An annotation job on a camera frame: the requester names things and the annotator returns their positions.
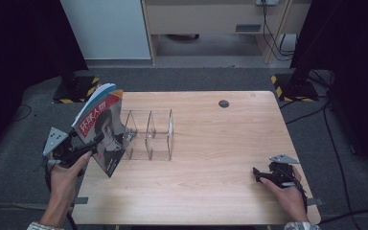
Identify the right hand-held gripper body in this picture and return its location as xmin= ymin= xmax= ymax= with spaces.
xmin=267 ymin=153 xmax=301 ymax=189

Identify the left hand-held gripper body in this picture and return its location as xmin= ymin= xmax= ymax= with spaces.
xmin=42 ymin=126 xmax=99 ymax=170

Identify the red cover magazine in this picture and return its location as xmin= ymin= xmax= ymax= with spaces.
xmin=76 ymin=89 xmax=129 ymax=178

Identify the clear acrylic file rack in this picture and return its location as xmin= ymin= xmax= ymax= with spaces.
xmin=120 ymin=108 xmax=175 ymax=162

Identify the person's right hand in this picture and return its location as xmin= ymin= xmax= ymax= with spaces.
xmin=260 ymin=167 xmax=309 ymax=211

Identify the person's left hand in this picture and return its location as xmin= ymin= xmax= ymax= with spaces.
xmin=46 ymin=151 xmax=93 ymax=201

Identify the stand base with yellow-black tape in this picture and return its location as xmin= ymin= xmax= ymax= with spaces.
xmin=270 ymin=72 xmax=320 ymax=104
xmin=52 ymin=75 xmax=101 ymax=104

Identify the grey tape piece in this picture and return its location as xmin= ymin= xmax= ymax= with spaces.
xmin=73 ymin=196 xmax=90 ymax=206
xmin=306 ymin=197 xmax=325 ymax=207

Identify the dark curtain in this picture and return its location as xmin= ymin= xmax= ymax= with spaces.
xmin=289 ymin=0 xmax=368 ymax=184
xmin=0 ymin=0 xmax=89 ymax=162

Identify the white panel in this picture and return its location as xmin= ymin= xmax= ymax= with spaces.
xmin=59 ymin=0 xmax=151 ymax=61

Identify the light wooden cabinet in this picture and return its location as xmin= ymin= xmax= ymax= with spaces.
xmin=140 ymin=0 xmax=312 ymax=66

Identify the right hand-held gripper cable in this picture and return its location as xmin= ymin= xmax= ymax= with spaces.
xmin=283 ymin=174 xmax=310 ymax=213

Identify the black floor cable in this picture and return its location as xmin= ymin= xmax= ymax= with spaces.
xmin=11 ymin=103 xmax=34 ymax=123
xmin=321 ymin=106 xmax=355 ymax=221
xmin=318 ymin=208 xmax=368 ymax=225
xmin=284 ymin=101 xmax=331 ymax=126

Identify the blue cable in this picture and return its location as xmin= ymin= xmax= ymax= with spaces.
xmin=278 ymin=33 xmax=288 ymax=50

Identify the black power cable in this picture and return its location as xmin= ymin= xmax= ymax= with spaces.
xmin=261 ymin=3 xmax=296 ymax=62

